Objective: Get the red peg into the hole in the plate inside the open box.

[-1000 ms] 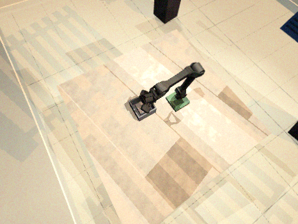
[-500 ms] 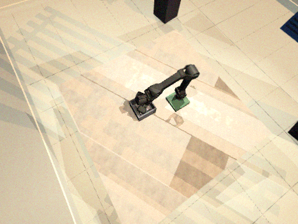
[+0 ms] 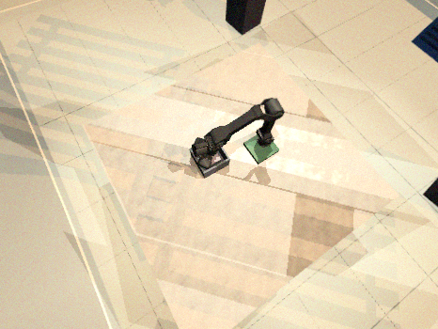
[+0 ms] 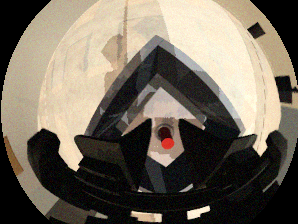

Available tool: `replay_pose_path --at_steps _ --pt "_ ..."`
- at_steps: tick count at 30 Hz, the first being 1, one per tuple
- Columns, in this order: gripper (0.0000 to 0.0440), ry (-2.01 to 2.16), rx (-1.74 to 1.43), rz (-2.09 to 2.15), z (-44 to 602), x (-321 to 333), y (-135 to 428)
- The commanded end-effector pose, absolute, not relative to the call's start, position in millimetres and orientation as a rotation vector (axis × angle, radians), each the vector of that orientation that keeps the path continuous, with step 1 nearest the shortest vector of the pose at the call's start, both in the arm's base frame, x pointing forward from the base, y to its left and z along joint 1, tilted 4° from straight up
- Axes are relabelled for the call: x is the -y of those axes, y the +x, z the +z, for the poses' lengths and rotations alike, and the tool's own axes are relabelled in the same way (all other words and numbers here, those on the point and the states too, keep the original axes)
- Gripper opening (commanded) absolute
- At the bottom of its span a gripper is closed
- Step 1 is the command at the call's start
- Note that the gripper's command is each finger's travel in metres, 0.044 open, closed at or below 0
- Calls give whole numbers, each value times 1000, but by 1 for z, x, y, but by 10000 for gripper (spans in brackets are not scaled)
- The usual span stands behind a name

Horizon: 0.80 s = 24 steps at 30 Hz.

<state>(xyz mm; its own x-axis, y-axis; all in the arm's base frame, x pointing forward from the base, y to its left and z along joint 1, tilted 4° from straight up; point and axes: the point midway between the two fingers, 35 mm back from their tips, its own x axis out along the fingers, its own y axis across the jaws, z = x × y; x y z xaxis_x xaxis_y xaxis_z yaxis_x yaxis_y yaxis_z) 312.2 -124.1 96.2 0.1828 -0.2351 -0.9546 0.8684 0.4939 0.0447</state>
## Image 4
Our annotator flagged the red peg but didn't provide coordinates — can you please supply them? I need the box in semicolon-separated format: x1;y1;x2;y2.
160;127;174;149

